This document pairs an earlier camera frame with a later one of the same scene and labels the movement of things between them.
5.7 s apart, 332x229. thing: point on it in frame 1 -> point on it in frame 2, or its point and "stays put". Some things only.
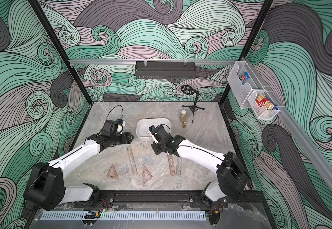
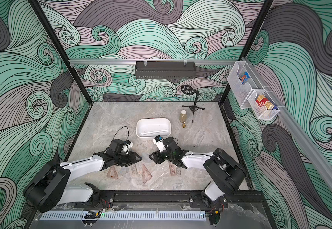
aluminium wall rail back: [152, 61] stays put
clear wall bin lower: [263, 105] stays put
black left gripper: [126, 138] -> [132, 159]
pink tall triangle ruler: [146, 175] stays put
